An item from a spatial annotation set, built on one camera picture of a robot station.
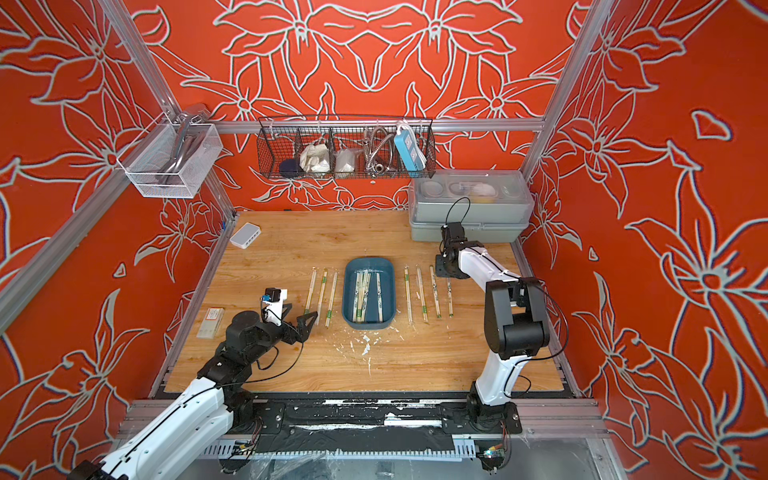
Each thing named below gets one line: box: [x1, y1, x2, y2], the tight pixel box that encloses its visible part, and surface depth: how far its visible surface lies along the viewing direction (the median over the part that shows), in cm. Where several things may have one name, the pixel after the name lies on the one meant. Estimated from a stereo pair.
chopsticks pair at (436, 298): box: [429, 265, 442, 319], surface depth 97 cm
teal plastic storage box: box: [342, 257, 397, 330], surface depth 96 cm
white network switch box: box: [229, 222, 262, 249], surface depth 113 cm
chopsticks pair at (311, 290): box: [304, 266, 318, 314], surface depth 99 cm
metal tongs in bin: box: [157, 112, 207, 186], surface depth 85 cm
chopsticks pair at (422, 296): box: [416, 266, 429, 323], surface depth 97 cm
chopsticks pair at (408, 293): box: [404, 266, 413, 323], surface depth 97 cm
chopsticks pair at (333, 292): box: [325, 272, 338, 328], surface depth 97 cm
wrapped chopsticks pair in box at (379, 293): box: [376, 272, 383, 322], surface depth 97 cm
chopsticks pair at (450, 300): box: [447, 282, 454, 318], surface depth 90 cm
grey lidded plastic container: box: [408, 169, 535, 243], surface depth 102 cm
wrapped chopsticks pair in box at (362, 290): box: [356, 272, 371, 322], surface depth 97 cm
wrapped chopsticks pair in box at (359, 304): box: [353, 271, 366, 322], surface depth 96 cm
